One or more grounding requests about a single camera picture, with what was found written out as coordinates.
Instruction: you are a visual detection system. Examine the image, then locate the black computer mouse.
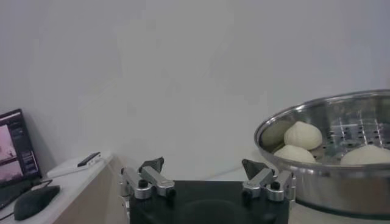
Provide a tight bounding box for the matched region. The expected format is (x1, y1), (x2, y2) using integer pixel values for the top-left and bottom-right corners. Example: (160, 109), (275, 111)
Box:
(13, 184), (61, 221)

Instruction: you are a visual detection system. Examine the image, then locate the flat white box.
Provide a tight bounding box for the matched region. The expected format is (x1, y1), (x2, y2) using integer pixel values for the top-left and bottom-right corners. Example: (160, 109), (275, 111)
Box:
(46, 152), (113, 180)

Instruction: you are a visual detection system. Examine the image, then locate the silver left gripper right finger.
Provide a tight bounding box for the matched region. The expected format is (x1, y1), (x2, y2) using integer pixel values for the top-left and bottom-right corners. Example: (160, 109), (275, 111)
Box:
(241, 158), (296, 202)

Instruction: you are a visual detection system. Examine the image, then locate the open black laptop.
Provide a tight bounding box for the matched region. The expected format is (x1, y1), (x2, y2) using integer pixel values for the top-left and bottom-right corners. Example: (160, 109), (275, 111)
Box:
(0, 108), (43, 211)

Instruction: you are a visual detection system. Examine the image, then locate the small black white device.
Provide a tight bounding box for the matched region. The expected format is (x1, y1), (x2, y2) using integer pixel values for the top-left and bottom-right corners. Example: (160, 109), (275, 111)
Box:
(77, 152), (102, 168)

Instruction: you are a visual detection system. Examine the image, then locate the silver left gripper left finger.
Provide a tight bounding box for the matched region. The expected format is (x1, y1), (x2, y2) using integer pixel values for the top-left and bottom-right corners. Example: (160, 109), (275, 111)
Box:
(118, 156), (177, 200)

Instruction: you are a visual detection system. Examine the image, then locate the stainless steel steamer basket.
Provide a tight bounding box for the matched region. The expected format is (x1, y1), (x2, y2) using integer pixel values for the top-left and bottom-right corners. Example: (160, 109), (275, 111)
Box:
(254, 89), (390, 220)

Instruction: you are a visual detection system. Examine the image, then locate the white rounded laptop desk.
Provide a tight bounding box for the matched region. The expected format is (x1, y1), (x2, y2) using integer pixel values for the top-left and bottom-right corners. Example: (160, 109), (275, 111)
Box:
(0, 153), (129, 224)

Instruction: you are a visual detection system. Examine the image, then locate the white steamed baozi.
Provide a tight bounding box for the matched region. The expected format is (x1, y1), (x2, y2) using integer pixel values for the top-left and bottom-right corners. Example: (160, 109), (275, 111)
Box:
(273, 144), (318, 164)
(283, 121), (323, 151)
(340, 144), (390, 166)

